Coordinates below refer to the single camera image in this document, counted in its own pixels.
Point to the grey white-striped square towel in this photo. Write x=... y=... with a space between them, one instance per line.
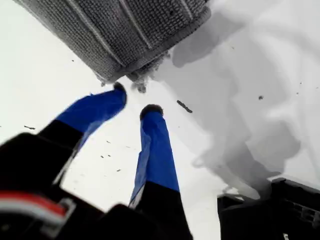
x=120 y=32

